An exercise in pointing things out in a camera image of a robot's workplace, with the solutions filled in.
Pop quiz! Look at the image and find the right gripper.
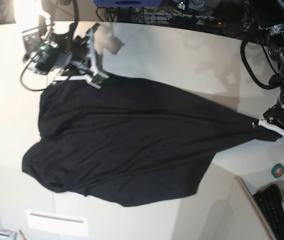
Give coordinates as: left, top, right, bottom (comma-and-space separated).
51, 28, 102, 83

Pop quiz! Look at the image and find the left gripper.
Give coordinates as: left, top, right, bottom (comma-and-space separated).
252, 103, 284, 136

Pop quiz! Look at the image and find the black t-shirt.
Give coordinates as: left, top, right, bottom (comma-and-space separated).
22, 75, 280, 207

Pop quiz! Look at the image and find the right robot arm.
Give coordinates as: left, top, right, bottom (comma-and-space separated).
14, 0, 109, 89

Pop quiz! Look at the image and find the green tape roll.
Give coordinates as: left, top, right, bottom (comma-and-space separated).
271, 163, 284, 179

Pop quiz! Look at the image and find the black keyboard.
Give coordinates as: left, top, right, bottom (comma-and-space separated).
253, 184, 284, 240

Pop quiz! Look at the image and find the power strip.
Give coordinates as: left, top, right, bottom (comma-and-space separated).
169, 15, 224, 27

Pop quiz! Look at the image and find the pencil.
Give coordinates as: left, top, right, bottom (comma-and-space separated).
19, 230, 26, 240

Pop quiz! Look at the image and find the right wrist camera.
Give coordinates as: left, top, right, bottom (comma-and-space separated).
89, 72, 109, 89

